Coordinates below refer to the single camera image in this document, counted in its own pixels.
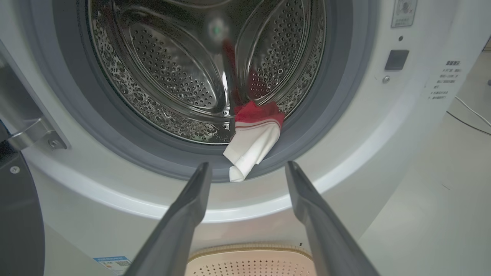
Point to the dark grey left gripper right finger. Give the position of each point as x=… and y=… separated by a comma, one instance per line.
x=326, y=237

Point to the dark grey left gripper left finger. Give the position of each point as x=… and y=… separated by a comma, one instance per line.
x=176, y=230

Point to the red and white garment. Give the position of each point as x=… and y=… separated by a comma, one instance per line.
x=253, y=142

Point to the black round washer door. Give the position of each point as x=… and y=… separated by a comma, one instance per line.
x=19, y=222

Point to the white front-load washing machine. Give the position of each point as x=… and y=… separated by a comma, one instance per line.
x=345, y=172

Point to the cream perforated basket brown rim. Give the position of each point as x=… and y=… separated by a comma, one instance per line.
x=249, y=266

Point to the white paper with printed text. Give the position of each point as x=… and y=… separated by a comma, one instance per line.
x=441, y=82

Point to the grey printed label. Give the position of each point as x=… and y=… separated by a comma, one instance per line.
x=404, y=13

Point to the blue energy label sticker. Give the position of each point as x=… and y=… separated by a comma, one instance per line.
x=115, y=264

